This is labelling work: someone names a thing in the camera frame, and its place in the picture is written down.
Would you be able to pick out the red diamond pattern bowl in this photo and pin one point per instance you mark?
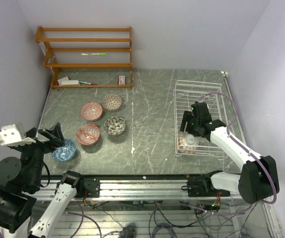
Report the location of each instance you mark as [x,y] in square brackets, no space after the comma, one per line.
[88,134]

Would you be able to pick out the aluminium rail base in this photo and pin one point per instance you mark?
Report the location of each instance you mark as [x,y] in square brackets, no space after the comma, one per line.
[151,187]

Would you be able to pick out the wooden shelf rack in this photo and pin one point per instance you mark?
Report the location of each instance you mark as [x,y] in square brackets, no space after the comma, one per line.
[50,60]

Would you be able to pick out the red white small box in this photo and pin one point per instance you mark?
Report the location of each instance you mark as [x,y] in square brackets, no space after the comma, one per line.
[121,80]

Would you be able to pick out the black leaf pattern bowl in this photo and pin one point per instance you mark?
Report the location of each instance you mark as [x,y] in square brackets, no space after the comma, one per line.
[114,125]

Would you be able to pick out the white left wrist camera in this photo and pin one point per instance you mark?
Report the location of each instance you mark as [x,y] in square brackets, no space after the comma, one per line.
[14,135]

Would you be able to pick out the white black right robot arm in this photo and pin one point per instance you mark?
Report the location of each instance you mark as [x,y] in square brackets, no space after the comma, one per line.
[258,177]

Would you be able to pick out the white bowl red diamond outside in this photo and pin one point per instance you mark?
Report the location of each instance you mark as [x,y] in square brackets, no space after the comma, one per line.
[187,144]

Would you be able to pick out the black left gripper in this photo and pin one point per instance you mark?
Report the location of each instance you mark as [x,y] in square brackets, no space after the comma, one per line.
[54,136]

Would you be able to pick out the red drop pattern bowl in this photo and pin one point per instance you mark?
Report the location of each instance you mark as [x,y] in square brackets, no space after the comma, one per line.
[91,111]

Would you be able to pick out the green white marker pen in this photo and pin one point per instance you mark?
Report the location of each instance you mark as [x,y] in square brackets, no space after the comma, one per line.
[93,54]

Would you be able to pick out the brown flower grid bowl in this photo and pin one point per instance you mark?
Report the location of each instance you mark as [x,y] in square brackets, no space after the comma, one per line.
[112,102]

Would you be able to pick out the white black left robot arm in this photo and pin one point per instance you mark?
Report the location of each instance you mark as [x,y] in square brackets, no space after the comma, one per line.
[20,178]

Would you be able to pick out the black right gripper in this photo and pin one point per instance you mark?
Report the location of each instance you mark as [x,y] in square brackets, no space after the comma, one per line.
[186,118]

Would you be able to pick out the pink white marker pen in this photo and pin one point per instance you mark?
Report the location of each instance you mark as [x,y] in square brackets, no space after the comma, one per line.
[88,83]

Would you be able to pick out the blue swirl pattern bowl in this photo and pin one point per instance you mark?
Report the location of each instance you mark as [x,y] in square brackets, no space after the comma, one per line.
[64,153]

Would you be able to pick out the white wire dish rack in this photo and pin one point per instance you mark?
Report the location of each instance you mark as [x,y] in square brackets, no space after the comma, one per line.
[185,93]

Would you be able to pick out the white eraser block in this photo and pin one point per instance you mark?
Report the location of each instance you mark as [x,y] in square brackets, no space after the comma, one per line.
[70,83]

